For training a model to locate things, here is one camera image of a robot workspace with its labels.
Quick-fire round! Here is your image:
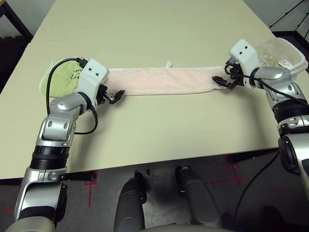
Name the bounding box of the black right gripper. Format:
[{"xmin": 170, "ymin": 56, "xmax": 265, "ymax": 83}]
[{"xmin": 211, "ymin": 61, "xmax": 247, "ymax": 90}]

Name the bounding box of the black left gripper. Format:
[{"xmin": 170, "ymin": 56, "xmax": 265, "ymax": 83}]
[{"xmin": 97, "ymin": 84, "xmax": 126, "ymax": 105}]

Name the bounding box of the pink terry towel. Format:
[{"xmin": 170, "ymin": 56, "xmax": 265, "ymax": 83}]
[{"xmin": 106, "ymin": 60, "xmax": 230, "ymax": 97}]

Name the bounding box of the beige folded towel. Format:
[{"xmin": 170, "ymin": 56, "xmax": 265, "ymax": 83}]
[{"xmin": 255, "ymin": 38, "xmax": 309, "ymax": 75}]

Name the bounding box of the green folded towel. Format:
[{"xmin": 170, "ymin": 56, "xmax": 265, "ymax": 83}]
[{"xmin": 38, "ymin": 58, "xmax": 85, "ymax": 97}]

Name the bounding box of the black tripod stand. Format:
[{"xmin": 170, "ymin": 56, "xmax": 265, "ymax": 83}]
[{"xmin": 269, "ymin": 7, "xmax": 309, "ymax": 32}]

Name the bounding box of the grey robot left leg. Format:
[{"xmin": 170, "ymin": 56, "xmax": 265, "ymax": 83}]
[{"xmin": 115, "ymin": 177, "xmax": 147, "ymax": 230}]

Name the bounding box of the grey robot leg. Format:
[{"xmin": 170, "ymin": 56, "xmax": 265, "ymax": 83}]
[
  {"xmin": 115, "ymin": 177, "xmax": 147, "ymax": 230},
  {"xmin": 175, "ymin": 166, "xmax": 222, "ymax": 225}
]

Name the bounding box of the grey robot right leg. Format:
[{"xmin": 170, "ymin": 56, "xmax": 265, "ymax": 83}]
[{"xmin": 175, "ymin": 166, "xmax": 222, "ymax": 225}]

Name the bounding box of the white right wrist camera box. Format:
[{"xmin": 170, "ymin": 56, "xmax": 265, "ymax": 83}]
[{"xmin": 229, "ymin": 39, "xmax": 261, "ymax": 80}]

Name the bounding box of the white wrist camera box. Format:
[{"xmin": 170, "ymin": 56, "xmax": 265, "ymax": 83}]
[
  {"xmin": 73, "ymin": 58, "xmax": 109, "ymax": 107},
  {"xmin": 229, "ymin": 39, "xmax": 261, "ymax": 80}
]

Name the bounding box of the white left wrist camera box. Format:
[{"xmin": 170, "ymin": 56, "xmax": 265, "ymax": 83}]
[{"xmin": 73, "ymin": 58, "xmax": 109, "ymax": 107}]

